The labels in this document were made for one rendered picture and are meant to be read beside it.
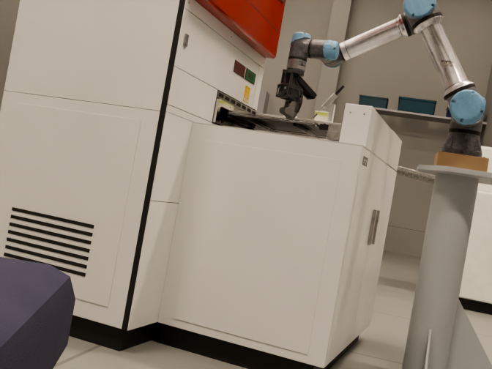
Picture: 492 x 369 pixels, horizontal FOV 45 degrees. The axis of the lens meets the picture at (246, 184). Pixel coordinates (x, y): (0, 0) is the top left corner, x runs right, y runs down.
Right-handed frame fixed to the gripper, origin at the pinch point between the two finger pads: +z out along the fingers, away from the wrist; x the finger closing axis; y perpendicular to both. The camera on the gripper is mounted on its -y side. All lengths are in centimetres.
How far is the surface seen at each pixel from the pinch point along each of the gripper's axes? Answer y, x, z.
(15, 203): 90, -37, 50
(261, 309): 23, 30, 69
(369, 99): -552, -486, -146
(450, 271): -42, 55, 47
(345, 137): 8.6, 41.0, 6.8
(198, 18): 51, 2, -26
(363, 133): 5.6, 45.8, 4.8
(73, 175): 78, -18, 36
